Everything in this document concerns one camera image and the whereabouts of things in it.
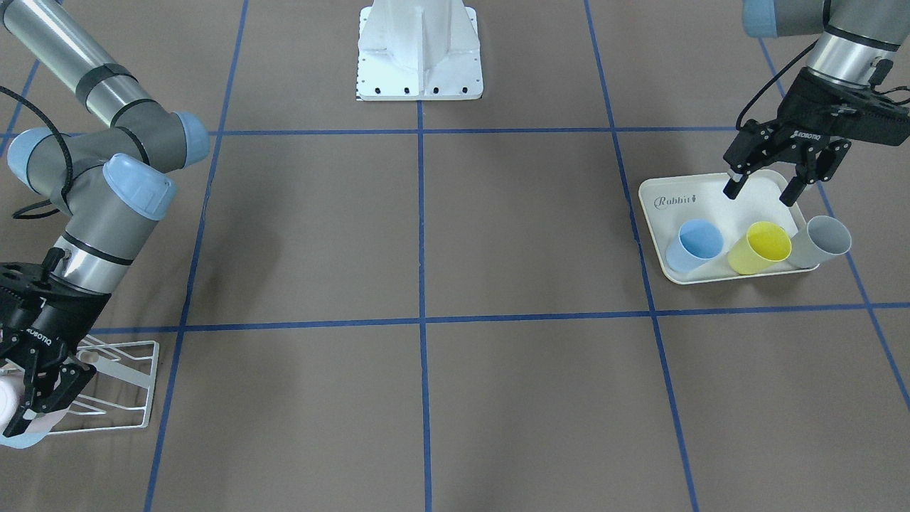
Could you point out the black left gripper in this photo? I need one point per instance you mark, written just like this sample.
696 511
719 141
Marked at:
802 114

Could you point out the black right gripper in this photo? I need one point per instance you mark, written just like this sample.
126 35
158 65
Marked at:
62 318

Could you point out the light blue cup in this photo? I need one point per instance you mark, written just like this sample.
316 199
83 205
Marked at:
34 433
695 243

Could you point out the pink plastic cup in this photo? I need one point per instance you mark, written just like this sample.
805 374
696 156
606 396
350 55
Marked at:
12 393

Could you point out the yellow plastic cup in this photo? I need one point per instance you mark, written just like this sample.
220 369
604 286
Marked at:
764 244

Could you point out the grey plastic cup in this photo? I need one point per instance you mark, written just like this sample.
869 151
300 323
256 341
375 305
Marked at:
823 238

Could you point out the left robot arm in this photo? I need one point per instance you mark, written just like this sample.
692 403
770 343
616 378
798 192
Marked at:
855 41

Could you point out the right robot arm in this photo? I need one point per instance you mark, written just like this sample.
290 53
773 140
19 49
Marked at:
114 187

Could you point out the cream plastic tray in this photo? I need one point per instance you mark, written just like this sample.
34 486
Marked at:
670 201

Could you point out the white wire cup rack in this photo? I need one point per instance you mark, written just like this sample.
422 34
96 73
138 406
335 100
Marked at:
121 394

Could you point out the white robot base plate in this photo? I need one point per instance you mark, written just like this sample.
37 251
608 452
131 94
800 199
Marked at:
418 51

